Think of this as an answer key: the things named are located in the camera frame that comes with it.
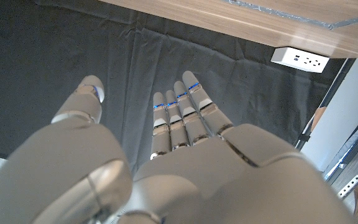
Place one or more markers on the white table power strip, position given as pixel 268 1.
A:
pixel 300 59

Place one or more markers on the white cabinet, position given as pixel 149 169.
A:
pixel 343 109

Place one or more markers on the black fabric curtain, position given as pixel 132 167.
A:
pixel 57 46

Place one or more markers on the brown paper tag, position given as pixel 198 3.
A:
pixel 318 117

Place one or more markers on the white floor power strip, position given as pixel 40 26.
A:
pixel 350 186

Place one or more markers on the wooden table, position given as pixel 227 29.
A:
pixel 329 25

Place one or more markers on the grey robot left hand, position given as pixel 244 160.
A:
pixel 216 180

